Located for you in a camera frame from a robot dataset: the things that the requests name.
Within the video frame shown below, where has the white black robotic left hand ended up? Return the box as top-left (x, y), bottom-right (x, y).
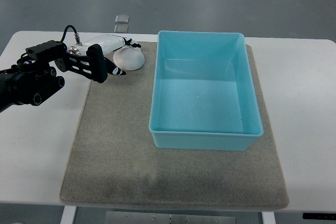
top-left (77, 34), bottom-right (141, 75)

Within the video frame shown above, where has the white rabbit toy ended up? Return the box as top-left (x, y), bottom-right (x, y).
top-left (113, 46), bottom-right (145, 71)

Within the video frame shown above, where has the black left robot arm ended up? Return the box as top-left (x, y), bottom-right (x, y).
top-left (1, 39), bottom-right (113, 111)

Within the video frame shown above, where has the blue plastic box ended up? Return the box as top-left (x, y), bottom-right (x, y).
top-left (149, 30), bottom-right (264, 151)

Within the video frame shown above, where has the lower metal floor plate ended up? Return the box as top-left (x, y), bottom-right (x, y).
top-left (114, 25), bottom-right (129, 33)

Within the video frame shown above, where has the metal floor plate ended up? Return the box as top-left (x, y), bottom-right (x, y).
top-left (114, 25), bottom-right (129, 33)
top-left (115, 15), bottom-right (129, 24)

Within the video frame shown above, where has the upper metal floor plate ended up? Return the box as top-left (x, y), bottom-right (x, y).
top-left (115, 15), bottom-right (129, 24)

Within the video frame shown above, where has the grey felt mat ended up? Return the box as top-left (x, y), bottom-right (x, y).
top-left (60, 42), bottom-right (289, 211)

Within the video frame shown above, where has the metal table crossbar plate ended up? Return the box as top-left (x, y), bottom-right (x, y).
top-left (104, 211), bottom-right (236, 224)

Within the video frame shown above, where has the white left table leg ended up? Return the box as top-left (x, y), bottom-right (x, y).
top-left (60, 206), bottom-right (77, 224)

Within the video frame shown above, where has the white table leg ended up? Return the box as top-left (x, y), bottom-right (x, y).
top-left (60, 206), bottom-right (77, 224)
top-left (261, 212), bottom-right (276, 224)

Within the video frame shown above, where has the white right table leg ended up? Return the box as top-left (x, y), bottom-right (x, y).
top-left (261, 212), bottom-right (276, 224)

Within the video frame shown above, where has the black table control panel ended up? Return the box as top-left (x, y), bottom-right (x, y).
top-left (302, 212), bottom-right (336, 221)

